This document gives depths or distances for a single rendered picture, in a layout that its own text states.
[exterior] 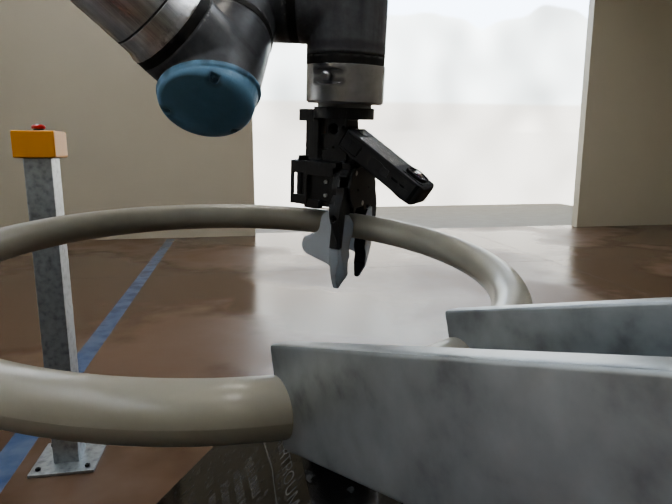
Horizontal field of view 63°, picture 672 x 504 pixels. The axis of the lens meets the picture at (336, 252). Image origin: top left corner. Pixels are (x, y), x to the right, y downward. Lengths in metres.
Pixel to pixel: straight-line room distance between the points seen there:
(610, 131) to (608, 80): 0.67
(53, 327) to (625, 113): 7.71
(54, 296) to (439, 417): 1.79
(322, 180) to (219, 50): 0.20
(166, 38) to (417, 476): 0.42
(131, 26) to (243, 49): 0.10
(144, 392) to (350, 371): 0.10
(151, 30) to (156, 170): 6.30
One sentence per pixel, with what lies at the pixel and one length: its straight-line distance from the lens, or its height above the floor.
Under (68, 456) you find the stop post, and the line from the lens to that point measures 2.11.
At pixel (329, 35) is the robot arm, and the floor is 1.14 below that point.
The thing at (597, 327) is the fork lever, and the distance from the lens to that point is 0.26.
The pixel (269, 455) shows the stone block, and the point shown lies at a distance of 0.42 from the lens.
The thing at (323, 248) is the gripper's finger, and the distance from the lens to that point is 0.65.
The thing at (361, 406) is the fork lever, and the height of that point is 0.93.
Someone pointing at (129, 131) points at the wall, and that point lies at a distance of 6.85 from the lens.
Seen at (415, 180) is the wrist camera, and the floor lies 0.99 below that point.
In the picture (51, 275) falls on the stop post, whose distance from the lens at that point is 1.90.
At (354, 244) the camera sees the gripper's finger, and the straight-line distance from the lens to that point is 0.70.
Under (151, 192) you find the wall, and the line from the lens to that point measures 6.83.
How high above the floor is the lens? 1.02
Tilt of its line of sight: 10 degrees down
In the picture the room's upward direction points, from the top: straight up
